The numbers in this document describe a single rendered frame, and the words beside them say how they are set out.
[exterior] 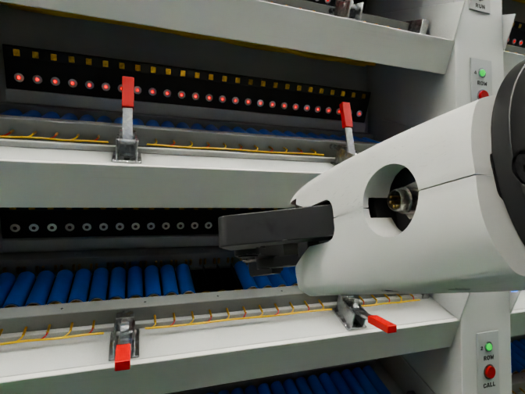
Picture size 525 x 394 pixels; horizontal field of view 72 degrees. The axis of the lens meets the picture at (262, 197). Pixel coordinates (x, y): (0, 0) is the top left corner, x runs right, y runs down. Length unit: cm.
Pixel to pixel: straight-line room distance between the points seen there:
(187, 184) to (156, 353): 17
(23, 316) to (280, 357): 27
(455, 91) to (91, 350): 55
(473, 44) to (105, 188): 53
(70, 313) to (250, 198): 22
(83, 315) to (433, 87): 55
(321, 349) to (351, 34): 39
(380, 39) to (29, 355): 53
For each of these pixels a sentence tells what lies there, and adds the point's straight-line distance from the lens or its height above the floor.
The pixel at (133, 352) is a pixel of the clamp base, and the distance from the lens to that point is 40.
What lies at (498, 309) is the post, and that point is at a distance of 63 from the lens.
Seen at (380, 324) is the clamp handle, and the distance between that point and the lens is 43.
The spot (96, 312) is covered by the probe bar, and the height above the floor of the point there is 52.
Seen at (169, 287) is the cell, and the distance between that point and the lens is 47.
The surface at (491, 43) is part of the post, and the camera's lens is 66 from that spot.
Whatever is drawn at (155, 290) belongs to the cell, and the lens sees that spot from 46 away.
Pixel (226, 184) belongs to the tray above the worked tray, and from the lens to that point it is 40.
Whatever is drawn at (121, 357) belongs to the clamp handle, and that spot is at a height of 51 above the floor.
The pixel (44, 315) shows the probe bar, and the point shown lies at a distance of 44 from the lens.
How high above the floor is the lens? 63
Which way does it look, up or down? 2 degrees up
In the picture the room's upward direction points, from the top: straight up
